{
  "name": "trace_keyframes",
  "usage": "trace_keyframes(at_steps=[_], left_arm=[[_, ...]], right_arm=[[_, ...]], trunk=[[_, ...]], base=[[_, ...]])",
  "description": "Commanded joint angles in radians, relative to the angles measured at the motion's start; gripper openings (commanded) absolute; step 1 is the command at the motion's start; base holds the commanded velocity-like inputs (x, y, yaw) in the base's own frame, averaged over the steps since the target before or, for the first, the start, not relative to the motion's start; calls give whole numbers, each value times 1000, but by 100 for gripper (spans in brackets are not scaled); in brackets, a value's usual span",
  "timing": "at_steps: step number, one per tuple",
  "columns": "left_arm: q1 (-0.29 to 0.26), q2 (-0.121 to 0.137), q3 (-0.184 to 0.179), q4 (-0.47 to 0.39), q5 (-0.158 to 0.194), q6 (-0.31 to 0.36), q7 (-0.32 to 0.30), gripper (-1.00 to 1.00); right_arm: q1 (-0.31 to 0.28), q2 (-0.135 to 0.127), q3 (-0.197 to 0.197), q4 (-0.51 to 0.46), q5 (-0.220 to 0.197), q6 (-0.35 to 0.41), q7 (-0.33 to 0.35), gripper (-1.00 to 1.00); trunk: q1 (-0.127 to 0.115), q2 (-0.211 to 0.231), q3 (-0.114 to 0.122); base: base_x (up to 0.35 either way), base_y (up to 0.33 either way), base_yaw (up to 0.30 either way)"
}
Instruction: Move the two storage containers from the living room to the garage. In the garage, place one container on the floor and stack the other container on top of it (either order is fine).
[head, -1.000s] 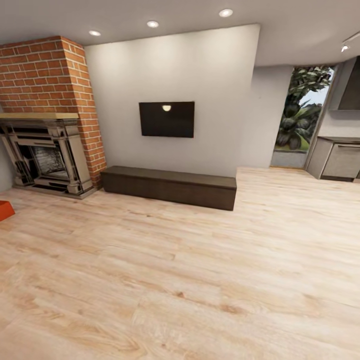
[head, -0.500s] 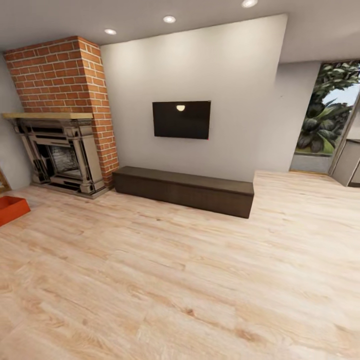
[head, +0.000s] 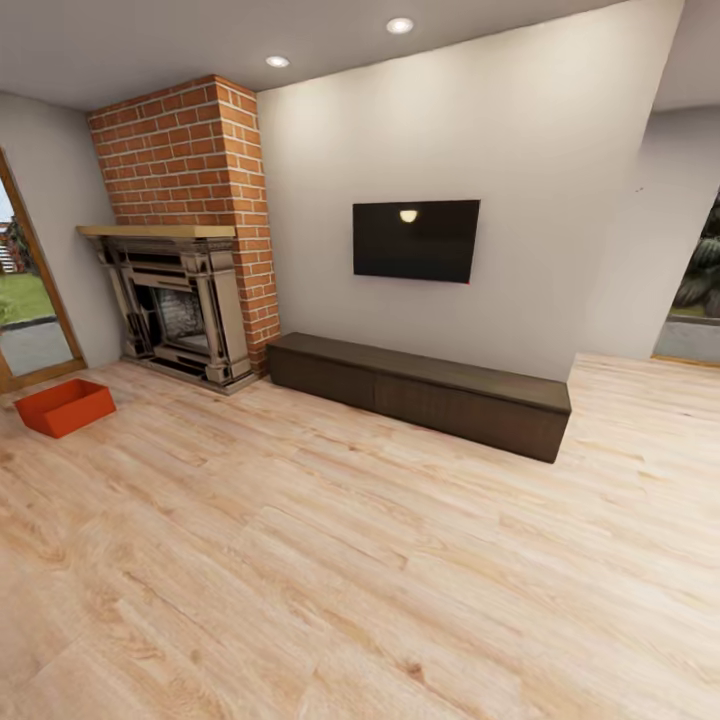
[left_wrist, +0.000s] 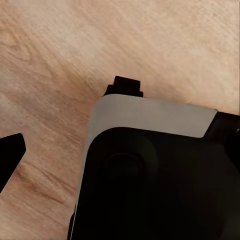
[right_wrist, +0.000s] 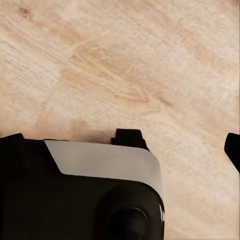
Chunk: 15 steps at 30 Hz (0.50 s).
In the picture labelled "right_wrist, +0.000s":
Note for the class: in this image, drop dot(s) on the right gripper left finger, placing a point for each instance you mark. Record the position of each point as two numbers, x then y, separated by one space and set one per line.
12 149

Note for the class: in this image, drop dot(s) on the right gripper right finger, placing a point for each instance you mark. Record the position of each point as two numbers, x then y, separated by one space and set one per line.
232 149

